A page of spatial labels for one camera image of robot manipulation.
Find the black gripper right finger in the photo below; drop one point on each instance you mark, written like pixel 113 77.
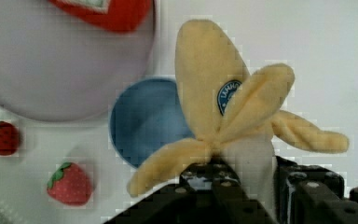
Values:
pixel 311 194

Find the lower plush strawberry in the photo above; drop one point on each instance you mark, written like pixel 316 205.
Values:
pixel 70 185

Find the yellow plush peeled banana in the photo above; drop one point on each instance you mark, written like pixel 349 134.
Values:
pixel 233 114

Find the red ketchup bottle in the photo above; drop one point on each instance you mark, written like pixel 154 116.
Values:
pixel 119 16

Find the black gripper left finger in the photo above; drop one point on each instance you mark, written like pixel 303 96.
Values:
pixel 205 194

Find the upper plush strawberry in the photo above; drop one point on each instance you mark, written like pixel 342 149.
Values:
pixel 9 139

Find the small blue bowl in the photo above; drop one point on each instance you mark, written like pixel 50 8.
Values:
pixel 146 116

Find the plush strawberry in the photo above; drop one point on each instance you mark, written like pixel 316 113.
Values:
pixel 9 139
pixel 70 185

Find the pale pink round plate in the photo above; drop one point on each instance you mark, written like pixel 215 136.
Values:
pixel 56 67

